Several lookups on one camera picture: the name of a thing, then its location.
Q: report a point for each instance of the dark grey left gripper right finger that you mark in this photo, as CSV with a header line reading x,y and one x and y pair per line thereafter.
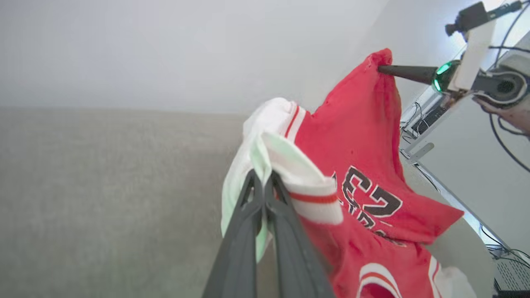
x,y
290,248

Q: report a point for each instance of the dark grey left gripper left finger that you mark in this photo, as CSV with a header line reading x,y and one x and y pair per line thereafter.
x,y
240,248

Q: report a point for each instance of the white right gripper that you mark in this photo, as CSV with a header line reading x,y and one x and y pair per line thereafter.
x,y
472,58

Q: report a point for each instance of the red and white jersey garment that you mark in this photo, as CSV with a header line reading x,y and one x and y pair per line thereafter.
x,y
360,124

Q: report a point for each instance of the white partition panel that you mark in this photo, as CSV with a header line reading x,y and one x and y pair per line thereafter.
x,y
476,174

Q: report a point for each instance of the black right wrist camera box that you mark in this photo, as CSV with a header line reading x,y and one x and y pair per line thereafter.
x,y
472,16

